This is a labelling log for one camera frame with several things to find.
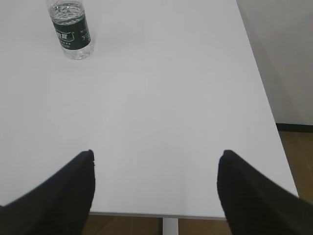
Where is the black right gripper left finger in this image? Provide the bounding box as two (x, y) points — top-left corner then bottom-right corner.
(0, 150), (95, 235)

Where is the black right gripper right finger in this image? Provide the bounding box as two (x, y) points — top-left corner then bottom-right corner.
(217, 150), (313, 235)

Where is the clear green-label water bottle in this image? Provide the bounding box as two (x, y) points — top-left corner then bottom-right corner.
(46, 0), (93, 60)

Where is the white table leg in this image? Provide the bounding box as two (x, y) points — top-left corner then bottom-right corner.
(162, 218), (179, 235)

